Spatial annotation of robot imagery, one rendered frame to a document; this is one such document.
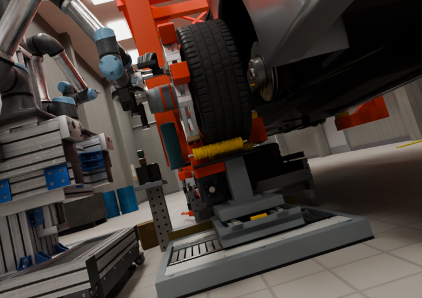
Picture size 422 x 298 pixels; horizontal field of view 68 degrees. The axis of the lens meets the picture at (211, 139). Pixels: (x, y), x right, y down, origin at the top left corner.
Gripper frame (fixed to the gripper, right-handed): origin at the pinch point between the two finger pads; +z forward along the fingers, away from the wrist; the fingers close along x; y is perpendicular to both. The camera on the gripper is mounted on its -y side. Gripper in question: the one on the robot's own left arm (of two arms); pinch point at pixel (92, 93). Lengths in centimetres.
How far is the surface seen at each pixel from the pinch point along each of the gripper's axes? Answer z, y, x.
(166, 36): -75, 3, 87
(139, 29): -22, -30, 53
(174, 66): -90, 24, 94
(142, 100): -47, 25, 60
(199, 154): -69, 61, 94
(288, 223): -76, 96, 130
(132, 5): -22, -47, 51
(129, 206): 652, 148, -317
